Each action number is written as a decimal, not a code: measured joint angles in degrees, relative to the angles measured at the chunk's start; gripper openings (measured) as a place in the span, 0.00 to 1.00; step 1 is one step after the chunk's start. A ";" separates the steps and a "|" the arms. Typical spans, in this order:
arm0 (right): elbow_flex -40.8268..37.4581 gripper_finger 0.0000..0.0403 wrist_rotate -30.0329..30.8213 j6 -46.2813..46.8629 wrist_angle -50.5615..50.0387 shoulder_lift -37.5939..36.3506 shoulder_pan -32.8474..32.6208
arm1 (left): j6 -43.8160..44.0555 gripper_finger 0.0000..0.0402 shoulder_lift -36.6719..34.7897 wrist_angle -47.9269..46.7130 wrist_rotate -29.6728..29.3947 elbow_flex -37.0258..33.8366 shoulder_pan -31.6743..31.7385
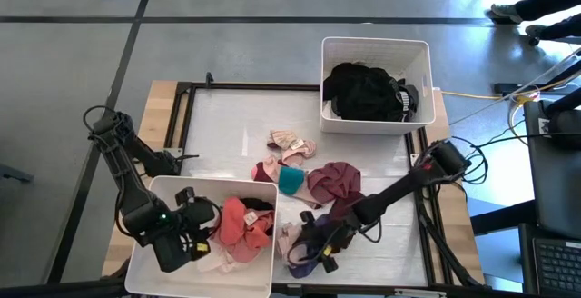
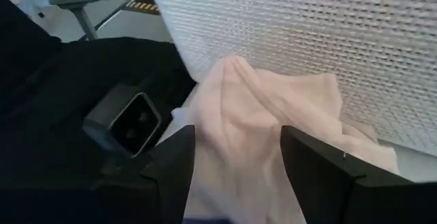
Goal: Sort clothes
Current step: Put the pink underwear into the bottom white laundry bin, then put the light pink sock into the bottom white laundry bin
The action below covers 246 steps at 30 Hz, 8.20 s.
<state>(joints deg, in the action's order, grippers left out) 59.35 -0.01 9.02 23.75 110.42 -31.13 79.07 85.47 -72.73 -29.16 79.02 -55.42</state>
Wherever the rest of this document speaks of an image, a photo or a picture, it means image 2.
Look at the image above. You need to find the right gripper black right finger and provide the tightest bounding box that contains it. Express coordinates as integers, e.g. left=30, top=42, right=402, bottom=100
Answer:
left=280, top=125, right=437, bottom=224

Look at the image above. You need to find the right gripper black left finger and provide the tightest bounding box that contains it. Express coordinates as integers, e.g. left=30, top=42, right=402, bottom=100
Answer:
left=102, top=124, right=196, bottom=224

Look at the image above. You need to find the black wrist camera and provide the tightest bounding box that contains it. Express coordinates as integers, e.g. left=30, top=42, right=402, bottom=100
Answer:
left=82, top=83, right=163, bottom=159

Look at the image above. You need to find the white woven plastic bin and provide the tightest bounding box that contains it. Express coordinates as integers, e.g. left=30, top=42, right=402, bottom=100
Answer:
left=144, top=0, right=437, bottom=157

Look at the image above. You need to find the pale pink underwear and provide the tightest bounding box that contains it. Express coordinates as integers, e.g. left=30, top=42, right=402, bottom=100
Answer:
left=163, top=53, right=401, bottom=224

